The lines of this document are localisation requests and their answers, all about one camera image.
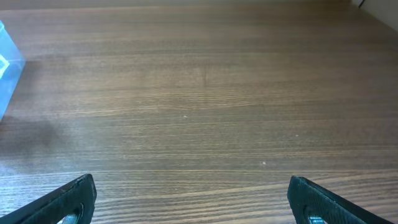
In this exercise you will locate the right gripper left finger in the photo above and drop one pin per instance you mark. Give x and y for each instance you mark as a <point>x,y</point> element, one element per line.
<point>73,202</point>

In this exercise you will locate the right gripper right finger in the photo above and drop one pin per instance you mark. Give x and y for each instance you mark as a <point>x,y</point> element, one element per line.
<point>312,204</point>

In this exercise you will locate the clear plastic container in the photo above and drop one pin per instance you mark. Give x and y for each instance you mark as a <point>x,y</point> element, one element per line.
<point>12,65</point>

